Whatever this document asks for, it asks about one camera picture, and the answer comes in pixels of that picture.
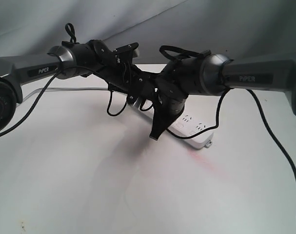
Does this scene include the white power cord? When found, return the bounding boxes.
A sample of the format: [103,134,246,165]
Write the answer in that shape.
[16,87,112,108]

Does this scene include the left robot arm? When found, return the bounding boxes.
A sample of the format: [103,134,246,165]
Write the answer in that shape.
[0,40,154,131]

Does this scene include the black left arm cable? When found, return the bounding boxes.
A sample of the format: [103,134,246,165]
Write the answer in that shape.
[0,23,138,141]

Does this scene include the white power strip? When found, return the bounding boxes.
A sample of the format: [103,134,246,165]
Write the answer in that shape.
[132,100,214,150]

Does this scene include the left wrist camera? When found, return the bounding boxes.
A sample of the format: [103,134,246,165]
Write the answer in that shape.
[113,42,139,59]

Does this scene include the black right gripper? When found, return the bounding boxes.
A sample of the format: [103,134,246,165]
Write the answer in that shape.
[149,80,188,140]

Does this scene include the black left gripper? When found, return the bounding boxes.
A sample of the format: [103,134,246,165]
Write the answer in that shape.
[99,48,155,102]

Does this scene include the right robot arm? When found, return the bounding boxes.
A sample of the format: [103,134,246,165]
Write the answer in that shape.
[150,53,296,140]

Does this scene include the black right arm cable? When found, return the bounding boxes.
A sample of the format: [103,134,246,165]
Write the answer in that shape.
[158,45,296,229]

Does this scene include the white backdrop cloth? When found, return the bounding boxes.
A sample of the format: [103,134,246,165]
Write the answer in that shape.
[0,0,296,64]

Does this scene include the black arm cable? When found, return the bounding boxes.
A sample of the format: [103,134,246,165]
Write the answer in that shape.
[158,45,296,229]
[0,23,138,141]

